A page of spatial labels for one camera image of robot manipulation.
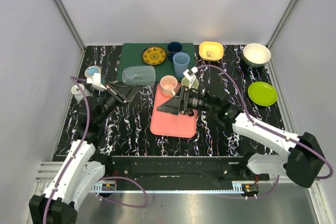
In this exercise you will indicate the light blue glazed mug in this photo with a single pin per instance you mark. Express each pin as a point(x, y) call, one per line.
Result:
point(90, 71)

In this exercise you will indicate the dark blue cup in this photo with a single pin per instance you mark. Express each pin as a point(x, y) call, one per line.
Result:
point(173, 48)

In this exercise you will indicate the pink and white mug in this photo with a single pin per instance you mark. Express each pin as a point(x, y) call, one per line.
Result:
point(168, 86)

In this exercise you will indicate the yellow square bowl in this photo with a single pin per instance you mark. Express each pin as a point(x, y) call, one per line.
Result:
point(211, 51)

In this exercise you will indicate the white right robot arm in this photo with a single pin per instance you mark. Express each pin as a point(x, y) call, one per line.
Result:
point(299, 157)

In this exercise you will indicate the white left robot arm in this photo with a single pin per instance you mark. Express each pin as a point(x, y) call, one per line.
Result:
point(83, 166)

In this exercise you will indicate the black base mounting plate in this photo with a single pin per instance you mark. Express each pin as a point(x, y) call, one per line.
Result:
point(177, 173)

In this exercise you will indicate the sage green mug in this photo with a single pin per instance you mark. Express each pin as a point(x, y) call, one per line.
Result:
point(187, 83)

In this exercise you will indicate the light blue plastic cup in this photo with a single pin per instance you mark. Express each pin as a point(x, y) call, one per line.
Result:
point(180, 61)

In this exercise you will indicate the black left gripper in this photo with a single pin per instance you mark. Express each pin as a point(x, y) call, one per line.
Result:
point(117, 94)

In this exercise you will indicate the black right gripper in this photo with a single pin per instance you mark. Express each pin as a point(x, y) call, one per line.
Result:
point(172, 106)

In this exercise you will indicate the white round bowl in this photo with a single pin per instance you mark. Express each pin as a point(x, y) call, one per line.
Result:
point(256, 55)

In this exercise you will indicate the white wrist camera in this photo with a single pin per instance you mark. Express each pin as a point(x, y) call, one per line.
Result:
point(96, 82)
point(191, 74)

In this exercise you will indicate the white grey mug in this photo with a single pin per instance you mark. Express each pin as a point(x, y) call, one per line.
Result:
point(140, 76)

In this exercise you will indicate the dark grey mug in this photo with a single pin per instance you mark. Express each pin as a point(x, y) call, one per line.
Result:
point(190, 112)

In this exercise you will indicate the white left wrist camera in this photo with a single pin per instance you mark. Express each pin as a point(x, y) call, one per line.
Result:
point(96, 82)

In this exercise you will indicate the pink plastic tray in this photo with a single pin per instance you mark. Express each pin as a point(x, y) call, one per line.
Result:
point(165, 124)

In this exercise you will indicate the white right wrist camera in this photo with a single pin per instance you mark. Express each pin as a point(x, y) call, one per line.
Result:
point(191, 74)

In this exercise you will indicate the lime green plate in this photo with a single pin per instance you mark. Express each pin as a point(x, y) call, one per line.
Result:
point(262, 93)

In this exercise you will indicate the yellow patterned plate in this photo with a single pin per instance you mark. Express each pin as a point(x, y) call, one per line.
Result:
point(154, 56)

